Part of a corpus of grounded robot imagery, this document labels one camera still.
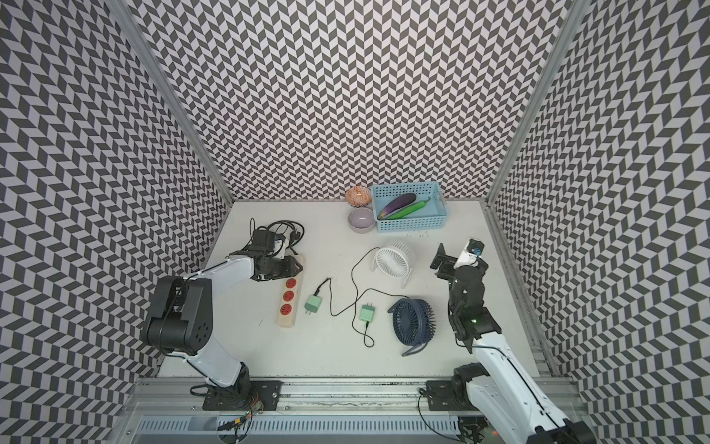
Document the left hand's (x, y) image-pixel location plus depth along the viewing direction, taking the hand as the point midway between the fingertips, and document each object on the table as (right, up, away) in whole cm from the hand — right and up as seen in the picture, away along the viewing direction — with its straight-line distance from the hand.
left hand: (294, 270), depth 95 cm
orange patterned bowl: (+22, +28, +25) cm, 43 cm away
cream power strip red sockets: (+1, -9, -8) cm, 12 cm away
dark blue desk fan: (+39, -12, -18) cm, 44 cm away
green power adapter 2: (+25, -12, -8) cm, 29 cm away
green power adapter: (+8, -10, -6) cm, 14 cm away
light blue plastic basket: (+53, +20, +20) cm, 59 cm away
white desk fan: (+35, +4, -4) cm, 35 cm away
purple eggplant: (+38, +25, +17) cm, 48 cm away
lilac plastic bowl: (+23, +18, +14) cm, 32 cm away
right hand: (+51, +8, -16) cm, 54 cm away
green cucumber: (+43, +22, +16) cm, 51 cm away
